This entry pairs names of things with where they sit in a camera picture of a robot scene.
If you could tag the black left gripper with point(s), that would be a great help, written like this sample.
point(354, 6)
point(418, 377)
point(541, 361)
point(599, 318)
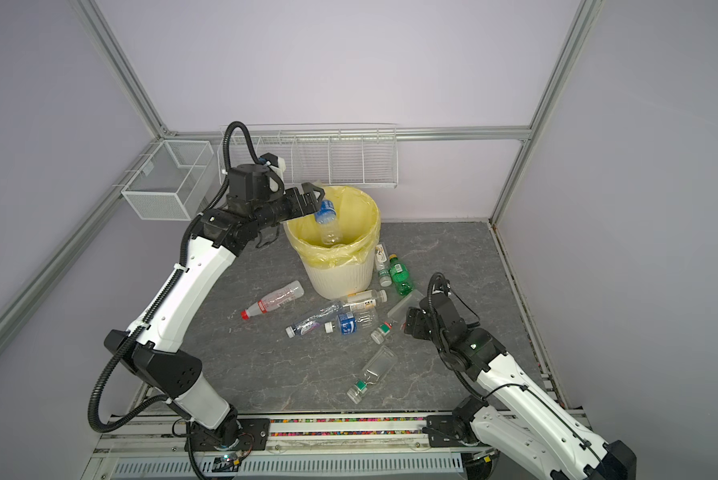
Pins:
point(294, 196)

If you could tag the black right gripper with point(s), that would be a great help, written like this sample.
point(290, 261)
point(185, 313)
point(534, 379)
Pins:
point(416, 317)

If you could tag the tall bottle blue label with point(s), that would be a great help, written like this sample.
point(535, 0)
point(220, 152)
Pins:
point(327, 220)

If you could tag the square bottle sunflower label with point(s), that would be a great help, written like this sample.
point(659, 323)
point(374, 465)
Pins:
point(396, 316)

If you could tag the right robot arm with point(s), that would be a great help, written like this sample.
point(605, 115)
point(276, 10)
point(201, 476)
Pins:
point(527, 408)

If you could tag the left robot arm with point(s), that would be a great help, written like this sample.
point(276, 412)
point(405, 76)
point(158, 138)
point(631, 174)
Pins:
point(151, 347)

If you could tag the yellow bin liner bag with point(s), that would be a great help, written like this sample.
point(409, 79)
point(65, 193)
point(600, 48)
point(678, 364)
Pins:
point(358, 218)

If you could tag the white plastic bin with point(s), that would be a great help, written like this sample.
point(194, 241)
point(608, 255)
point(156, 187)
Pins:
point(336, 282)

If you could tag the green bottle yellow cap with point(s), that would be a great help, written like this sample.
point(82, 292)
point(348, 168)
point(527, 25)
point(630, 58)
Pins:
point(400, 276)

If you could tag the clear bottle orange label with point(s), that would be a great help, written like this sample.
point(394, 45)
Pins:
point(365, 299)

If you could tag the square clear bottle green label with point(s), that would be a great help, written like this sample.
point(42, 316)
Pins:
point(372, 373)

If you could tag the clear bottle green cap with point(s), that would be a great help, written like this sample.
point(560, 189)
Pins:
point(382, 265)

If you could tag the small bottle blue label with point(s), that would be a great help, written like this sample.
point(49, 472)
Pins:
point(350, 322)

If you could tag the clear bottle red cap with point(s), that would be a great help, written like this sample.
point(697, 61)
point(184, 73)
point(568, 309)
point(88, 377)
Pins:
point(274, 300)

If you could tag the clear bottle purple label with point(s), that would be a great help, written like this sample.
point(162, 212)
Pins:
point(314, 319)

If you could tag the small white mesh basket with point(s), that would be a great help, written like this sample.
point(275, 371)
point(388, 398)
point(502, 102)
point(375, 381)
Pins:
point(175, 182)

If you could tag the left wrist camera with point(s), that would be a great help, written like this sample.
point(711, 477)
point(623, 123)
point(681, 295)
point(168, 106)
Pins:
point(274, 162)

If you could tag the long white wire basket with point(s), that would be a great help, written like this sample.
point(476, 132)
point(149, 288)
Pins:
point(359, 155)

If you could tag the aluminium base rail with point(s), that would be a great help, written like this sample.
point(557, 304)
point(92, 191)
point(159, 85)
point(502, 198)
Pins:
point(415, 445)

